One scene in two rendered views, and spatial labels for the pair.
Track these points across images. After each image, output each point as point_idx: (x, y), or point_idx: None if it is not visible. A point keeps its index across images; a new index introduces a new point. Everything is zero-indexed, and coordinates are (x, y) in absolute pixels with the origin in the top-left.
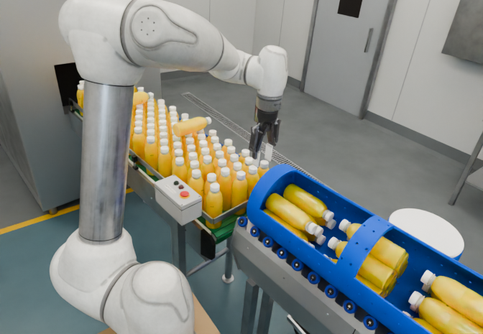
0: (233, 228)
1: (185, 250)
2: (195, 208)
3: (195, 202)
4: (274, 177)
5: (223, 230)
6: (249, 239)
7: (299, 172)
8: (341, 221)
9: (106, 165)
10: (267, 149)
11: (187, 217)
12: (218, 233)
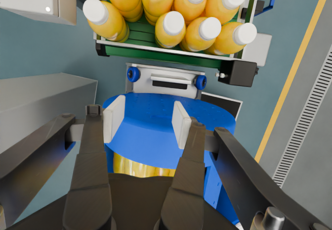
0: (135, 56)
1: None
2: (47, 18)
3: (37, 14)
4: (140, 152)
5: (120, 51)
6: (127, 92)
7: (207, 170)
8: None
9: None
10: (178, 121)
11: (35, 18)
12: (111, 50)
